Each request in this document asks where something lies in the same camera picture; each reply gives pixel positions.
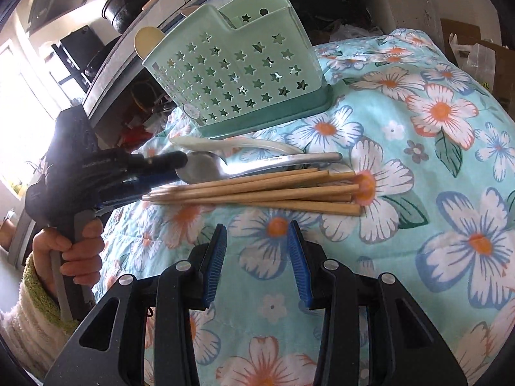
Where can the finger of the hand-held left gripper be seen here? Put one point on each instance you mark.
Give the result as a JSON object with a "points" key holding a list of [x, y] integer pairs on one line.
{"points": [[145, 185], [161, 161]]}

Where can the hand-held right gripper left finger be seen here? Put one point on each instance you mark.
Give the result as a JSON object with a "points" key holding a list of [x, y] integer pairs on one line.
{"points": [[215, 265]]}

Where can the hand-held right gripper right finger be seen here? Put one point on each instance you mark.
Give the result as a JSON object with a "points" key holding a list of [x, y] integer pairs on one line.
{"points": [[299, 269]]}

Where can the white plastic spoon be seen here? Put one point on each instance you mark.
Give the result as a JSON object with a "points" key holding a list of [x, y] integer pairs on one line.
{"points": [[193, 142]]}

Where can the metal spoon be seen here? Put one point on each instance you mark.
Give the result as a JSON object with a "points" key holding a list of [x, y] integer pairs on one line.
{"points": [[201, 169]]}

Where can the bundle of wooden chopsticks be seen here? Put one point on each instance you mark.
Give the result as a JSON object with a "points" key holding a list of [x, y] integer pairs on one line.
{"points": [[261, 193]]}

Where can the green star-holed utensil holder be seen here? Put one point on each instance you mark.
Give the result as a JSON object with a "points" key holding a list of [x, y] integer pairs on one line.
{"points": [[241, 88]]}

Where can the person's left forearm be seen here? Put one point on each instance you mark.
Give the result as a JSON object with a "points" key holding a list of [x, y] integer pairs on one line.
{"points": [[24, 321]]}

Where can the person's left hand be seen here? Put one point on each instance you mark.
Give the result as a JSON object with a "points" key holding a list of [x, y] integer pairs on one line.
{"points": [[82, 255]]}

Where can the floral blanket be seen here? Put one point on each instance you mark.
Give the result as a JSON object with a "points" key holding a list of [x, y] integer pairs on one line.
{"points": [[402, 225]]}

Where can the beige spoon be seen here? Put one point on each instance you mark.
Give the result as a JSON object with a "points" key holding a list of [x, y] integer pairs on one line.
{"points": [[147, 40]]}

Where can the black cooking pot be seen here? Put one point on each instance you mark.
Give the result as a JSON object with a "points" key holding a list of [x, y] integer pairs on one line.
{"points": [[132, 4]]}

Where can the white plastic bag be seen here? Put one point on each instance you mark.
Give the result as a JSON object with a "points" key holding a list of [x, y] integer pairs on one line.
{"points": [[354, 30]]}

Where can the plastic bag with green print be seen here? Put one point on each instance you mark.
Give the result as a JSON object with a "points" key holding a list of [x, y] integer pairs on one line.
{"points": [[470, 52]]}

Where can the cardboard box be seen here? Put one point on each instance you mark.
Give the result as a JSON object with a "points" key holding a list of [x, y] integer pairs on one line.
{"points": [[497, 56]]}

